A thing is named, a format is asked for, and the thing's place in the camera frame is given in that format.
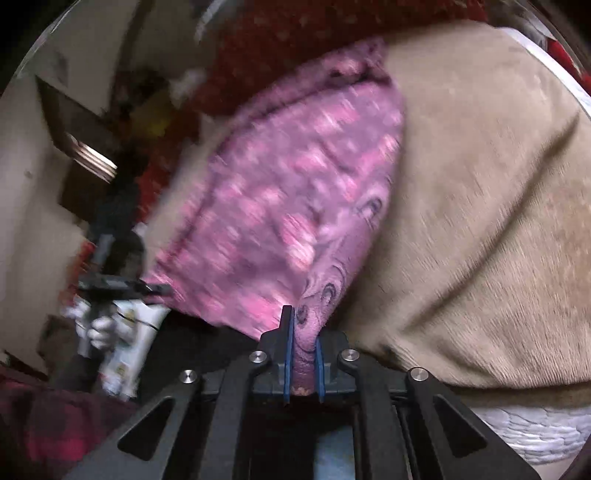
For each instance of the purple floral garment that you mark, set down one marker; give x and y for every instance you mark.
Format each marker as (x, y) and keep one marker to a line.
(286, 184)

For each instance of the white cartoon print cloth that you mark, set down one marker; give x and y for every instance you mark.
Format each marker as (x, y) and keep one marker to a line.
(134, 341)

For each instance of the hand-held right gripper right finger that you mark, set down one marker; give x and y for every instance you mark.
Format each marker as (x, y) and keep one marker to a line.
(319, 374)

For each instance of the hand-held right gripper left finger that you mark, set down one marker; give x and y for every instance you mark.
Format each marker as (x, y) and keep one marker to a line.
(287, 364)

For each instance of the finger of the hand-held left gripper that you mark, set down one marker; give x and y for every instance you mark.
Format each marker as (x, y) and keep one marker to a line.
(154, 290)

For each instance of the light blue printed cloth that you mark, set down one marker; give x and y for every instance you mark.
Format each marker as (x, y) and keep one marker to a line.
(332, 457)

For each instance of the person's left hand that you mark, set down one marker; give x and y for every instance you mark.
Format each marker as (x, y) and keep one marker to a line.
(104, 333)

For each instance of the yellow box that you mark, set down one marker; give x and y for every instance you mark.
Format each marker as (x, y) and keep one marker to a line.
(154, 115)

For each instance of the red plaid cloth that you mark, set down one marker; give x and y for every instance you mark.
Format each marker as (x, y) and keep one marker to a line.
(46, 424)

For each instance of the red patterned pillow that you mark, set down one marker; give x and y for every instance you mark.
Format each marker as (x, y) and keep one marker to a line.
(277, 37)

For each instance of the white plastic bag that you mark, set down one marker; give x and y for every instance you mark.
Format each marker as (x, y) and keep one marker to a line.
(187, 85)

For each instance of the chrome metal frame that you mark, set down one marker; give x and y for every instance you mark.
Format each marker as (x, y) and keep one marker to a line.
(92, 159)

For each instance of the tan fleece blanket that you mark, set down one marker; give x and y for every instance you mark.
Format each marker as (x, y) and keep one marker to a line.
(485, 207)

